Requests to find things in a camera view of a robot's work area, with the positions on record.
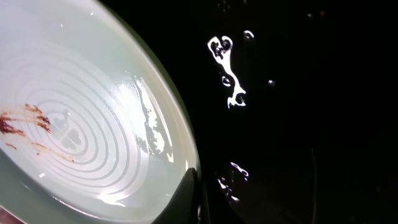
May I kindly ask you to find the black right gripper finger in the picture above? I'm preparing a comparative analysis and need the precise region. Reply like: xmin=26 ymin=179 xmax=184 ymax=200
xmin=152 ymin=168 xmax=199 ymax=224

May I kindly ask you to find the light blue plate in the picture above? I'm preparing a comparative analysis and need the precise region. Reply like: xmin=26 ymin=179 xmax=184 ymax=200
xmin=1 ymin=1 xmax=200 ymax=223

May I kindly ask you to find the black round tray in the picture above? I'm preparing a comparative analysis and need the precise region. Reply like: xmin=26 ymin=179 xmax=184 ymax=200
xmin=106 ymin=1 xmax=397 ymax=223

